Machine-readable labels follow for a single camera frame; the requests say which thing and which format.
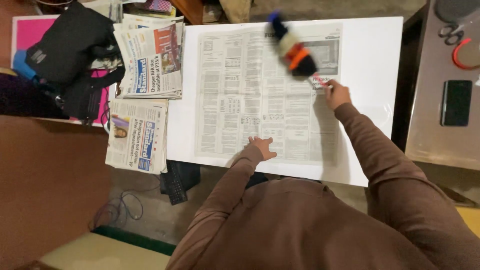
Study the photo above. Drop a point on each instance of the yellow object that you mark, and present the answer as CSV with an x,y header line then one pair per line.
x,y
469,219

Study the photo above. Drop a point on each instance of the pink board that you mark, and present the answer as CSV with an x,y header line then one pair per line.
x,y
30,32

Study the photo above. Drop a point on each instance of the black keyboard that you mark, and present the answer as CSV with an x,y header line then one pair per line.
x,y
176,185

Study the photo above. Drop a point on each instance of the stack of folded newspapers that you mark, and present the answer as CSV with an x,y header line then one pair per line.
x,y
137,137
152,60

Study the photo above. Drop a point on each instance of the dark purple cloth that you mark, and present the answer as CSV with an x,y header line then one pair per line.
x,y
26,97

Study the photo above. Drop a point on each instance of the black phone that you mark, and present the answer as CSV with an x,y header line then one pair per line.
x,y
456,103

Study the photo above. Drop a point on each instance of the person's right hand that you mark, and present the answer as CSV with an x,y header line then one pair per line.
x,y
338,96

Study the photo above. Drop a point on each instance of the multicoloured feather duster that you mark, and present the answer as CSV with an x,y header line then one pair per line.
x,y
292,48

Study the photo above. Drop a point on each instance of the grey scissors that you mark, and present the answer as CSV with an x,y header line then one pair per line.
x,y
452,34

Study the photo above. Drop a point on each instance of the blue object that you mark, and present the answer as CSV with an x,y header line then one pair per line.
x,y
23,65

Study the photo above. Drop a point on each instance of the person's right fingers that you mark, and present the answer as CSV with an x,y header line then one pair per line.
x,y
330,87

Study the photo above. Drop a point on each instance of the dark round object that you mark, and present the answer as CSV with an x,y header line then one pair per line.
x,y
453,10

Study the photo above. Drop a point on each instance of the heap of papers and boxes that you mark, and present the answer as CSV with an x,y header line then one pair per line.
x,y
187,9

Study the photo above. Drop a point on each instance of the beige cushion with green edge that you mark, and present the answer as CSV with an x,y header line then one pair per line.
x,y
101,253

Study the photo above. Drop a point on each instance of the person's left hand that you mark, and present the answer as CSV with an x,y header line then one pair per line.
x,y
263,147

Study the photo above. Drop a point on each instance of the large white board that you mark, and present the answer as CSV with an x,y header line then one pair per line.
x,y
371,67

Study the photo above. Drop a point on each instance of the brown board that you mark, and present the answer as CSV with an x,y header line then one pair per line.
x,y
48,180

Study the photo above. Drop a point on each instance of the grey newspaper sheet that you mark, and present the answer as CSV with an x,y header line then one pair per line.
x,y
247,97

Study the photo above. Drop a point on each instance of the person's brown sweater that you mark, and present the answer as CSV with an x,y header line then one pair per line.
x,y
300,228

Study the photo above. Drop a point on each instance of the metal side table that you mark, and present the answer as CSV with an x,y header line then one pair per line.
x,y
427,123

